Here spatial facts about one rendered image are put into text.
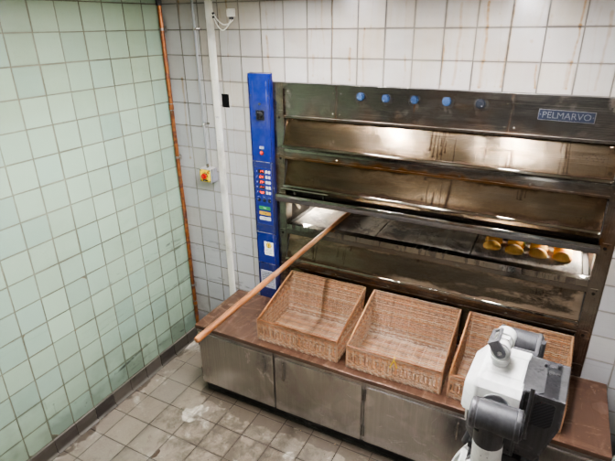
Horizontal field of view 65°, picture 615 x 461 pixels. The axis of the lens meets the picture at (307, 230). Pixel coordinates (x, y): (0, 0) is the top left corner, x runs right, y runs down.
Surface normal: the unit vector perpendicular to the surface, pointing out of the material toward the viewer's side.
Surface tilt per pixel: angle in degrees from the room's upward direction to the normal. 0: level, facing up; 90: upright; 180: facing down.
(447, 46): 90
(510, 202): 70
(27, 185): 90
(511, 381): 0
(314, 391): 90
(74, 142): 90
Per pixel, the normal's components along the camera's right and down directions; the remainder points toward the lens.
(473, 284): -0.42, 0.03
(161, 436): -0.01, -0.92
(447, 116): -0.46, 0.36
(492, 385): -0.35, -0.46
